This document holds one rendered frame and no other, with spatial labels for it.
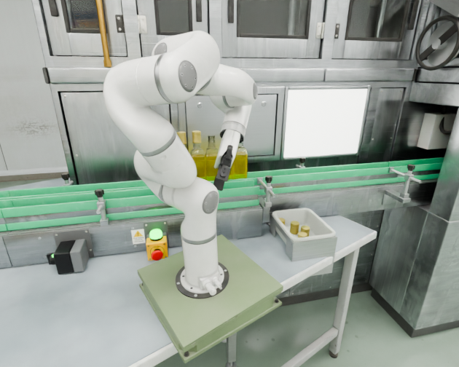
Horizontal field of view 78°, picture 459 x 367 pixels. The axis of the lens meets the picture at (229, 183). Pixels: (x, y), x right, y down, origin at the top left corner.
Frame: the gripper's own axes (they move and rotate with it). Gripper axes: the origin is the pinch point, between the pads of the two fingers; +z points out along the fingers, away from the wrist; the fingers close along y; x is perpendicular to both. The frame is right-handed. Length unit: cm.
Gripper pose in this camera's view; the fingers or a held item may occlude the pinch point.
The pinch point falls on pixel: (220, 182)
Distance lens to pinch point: 82.2
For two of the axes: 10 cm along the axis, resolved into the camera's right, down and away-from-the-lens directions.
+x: 9.6, 2.6, 0.8
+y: 1.6, -3.0, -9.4
